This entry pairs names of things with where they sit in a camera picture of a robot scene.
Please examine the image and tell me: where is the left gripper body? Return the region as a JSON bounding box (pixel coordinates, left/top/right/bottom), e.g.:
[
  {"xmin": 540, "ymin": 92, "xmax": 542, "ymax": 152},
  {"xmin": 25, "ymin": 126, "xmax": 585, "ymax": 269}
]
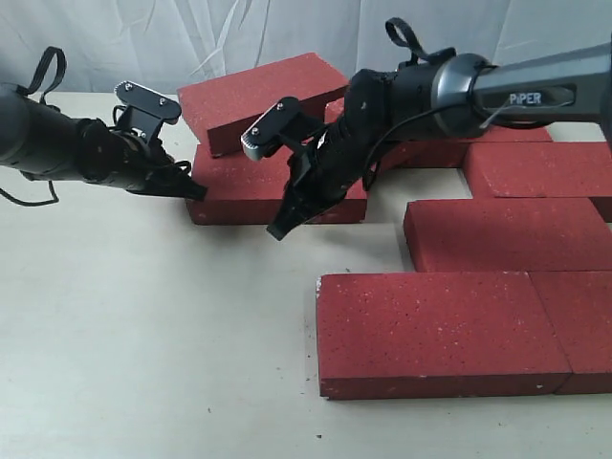
[{"xmin": 74, "ymin": 119, "xmax": 191, "ymax": 196}]

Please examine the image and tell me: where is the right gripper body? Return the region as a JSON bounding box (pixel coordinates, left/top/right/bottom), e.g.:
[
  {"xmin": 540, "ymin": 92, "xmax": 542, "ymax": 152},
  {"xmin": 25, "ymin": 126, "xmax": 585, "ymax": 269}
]
[{"xmin": 284, "ymin": 117, "xmax": 383, "ymax": 225}]

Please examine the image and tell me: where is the red brick under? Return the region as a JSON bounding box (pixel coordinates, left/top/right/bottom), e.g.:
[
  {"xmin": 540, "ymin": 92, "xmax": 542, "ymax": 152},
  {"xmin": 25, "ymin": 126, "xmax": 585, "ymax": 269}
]
[{"xmin": 185, "ymin": 142, "xmax": 368, "ymax": 226}]

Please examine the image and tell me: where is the red brick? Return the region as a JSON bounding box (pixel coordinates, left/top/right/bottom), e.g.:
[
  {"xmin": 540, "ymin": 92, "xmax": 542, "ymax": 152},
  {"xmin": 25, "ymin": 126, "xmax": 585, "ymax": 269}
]
[
  {"xmin": 178, "ymin": 53, "xmax": 348, "ymax": 158},
  {"xmin": 530, "ymin": 271, "xmax": 611, "ymax": 395},
  {"xmin": 380, "ymin": 126, "xmax": 553, "ymax": 172},
  {"xmin": 464, "ymin": 142, "xmax": 611, "ymax": 198},
  {"xmin": 316, "ymin": 272, "xmax": 572, "ymax": 401}
]

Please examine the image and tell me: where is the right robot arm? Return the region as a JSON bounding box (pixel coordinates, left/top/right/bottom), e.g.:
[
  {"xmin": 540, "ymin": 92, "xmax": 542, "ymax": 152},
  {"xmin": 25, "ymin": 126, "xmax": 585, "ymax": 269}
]
[{"xmin": 267, "ymin": 44, "xmax": 611, "ymax": 240}]

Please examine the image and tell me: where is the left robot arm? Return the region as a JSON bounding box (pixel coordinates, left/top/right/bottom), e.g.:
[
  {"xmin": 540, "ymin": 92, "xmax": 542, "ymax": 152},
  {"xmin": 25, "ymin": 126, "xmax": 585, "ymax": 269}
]
[{"xmin": 1, "ymin": 81, "xmax": 207, "ymax": 201}]

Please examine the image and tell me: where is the red brick second row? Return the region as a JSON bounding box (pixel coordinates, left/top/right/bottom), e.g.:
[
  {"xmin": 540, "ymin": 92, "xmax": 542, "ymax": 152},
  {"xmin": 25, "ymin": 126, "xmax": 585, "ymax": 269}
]
[{"xmin": 404, "ymin": 198, "xmax": 611, "ymax": 273}]

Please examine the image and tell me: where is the white backdrop cloth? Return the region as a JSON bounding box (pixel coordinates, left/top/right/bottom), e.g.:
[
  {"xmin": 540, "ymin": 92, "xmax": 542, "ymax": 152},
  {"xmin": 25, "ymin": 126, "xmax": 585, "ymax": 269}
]
[{"xmin": 1, "ymin": 0, "xmax": 611, "ymax": 93}]

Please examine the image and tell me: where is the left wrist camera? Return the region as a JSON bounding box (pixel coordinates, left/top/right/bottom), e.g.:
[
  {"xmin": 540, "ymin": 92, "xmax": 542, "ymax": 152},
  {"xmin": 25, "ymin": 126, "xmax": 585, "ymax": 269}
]
[{"xmin": 113, "ymin": 80, "xmax": 182, "ymax": 143}]

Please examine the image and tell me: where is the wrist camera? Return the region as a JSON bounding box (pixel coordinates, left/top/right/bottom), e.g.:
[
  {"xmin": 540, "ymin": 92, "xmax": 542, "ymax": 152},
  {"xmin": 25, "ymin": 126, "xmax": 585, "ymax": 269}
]
[
  {"xmin": 113, "ymin": 80, "xmax": 182, "ymax": 143},
  {"xmin": 240, "ymin": 97, "xmax": 325, "ymax": 162}
]

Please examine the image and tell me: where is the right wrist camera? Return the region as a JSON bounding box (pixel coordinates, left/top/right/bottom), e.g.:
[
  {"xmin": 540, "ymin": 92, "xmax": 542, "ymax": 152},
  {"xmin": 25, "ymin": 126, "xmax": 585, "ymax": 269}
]
[{"xmin": 240, "ymin": 97, "xmax": 325, "ymax": 162}]

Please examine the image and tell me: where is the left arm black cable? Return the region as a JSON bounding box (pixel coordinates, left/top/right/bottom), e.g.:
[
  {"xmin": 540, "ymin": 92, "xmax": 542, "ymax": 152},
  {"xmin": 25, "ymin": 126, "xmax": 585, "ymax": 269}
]
[{"xmin": 0, "ymin": 46, "xmax": 68, "ymax": 207}]

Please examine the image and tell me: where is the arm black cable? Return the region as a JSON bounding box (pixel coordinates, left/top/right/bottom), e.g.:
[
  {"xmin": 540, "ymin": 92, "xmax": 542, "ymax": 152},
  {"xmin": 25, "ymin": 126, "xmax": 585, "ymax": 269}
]
[
  {"xmin": 0, "ymin": 46, "xmax": 68, "ymax": 207},
  {"xmin": 361, "ymin": 17, "xmax": 503, "ymax": 192}
]

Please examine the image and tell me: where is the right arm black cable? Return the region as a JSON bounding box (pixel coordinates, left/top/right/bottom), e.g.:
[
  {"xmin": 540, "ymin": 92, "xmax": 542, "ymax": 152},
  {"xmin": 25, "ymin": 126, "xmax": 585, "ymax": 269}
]
[{"xmin": 361, "ymin": 17, "xmax": 503, "ymax": 192}]

